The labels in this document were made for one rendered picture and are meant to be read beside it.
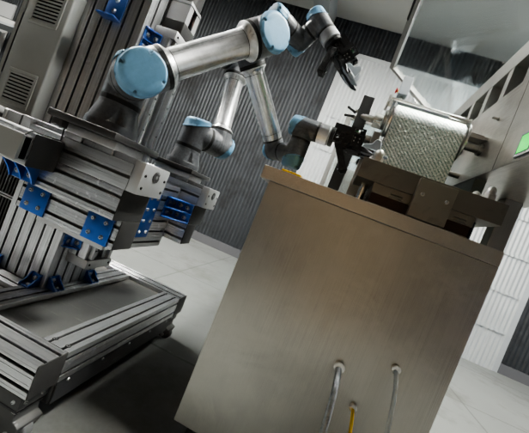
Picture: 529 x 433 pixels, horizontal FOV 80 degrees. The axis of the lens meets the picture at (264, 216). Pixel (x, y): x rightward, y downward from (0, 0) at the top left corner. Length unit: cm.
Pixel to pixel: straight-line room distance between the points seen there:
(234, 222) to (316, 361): 362
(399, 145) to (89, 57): 113
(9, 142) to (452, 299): 118
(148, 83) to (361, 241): 69
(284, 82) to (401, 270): 409
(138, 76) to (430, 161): 94
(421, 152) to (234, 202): 349
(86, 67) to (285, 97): 357
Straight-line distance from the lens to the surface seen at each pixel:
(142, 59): 90
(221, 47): 101
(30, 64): 147
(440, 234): 93
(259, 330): 94
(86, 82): 136
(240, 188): 445
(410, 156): 121
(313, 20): 146
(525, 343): 507
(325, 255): 89
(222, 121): 157
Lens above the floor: 78
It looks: 1 degrees down
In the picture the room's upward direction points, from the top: 22 degrees clockwise
